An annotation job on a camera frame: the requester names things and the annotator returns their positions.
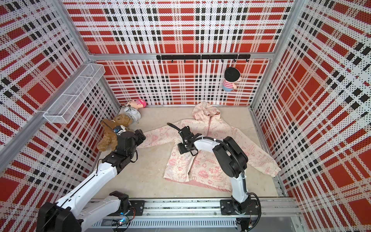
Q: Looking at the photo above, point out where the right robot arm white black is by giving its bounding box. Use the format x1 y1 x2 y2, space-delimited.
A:
167 123 261 216

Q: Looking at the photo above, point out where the brown teddy bear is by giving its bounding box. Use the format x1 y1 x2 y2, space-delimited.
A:
97 114 133 152

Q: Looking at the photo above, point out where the black-haired striped doll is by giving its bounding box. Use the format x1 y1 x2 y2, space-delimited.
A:
222 67 241 92

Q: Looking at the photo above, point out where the green circuit board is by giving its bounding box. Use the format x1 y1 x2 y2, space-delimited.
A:
112 218 130 227

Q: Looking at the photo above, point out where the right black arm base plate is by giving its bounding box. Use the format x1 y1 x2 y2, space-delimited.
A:
220 199 260 216

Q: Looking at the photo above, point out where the aluminium front rail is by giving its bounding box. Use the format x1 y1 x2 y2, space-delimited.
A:
86 197 300 231

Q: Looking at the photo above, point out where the white wire mesh basket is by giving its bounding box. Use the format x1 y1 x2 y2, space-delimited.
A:
43 63 105 124

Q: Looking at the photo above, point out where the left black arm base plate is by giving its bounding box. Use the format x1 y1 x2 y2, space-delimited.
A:
127 200 146 216

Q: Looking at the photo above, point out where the black wall hook rail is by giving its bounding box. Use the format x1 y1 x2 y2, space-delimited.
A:
156 54 251 62

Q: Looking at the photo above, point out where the pink plush doll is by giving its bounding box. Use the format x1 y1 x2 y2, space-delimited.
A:
125 99 147 110

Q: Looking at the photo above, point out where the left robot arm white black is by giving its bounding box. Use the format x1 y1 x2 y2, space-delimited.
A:
36 126 146 232

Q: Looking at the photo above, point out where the cream pink printed jacket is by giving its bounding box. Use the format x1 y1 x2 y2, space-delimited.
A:
140 102 281 192

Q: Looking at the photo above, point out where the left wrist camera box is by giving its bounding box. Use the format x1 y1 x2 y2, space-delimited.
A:
113 125 127 136

